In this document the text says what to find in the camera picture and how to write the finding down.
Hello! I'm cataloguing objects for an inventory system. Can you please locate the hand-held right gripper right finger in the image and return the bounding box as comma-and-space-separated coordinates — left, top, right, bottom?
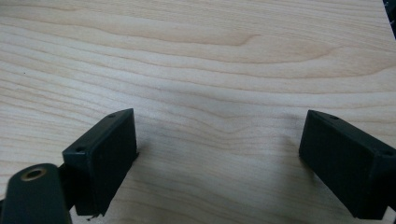
298, 109, 396, 220

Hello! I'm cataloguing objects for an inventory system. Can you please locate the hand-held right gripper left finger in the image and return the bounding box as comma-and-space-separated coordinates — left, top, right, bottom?
62, 107, 138, 217

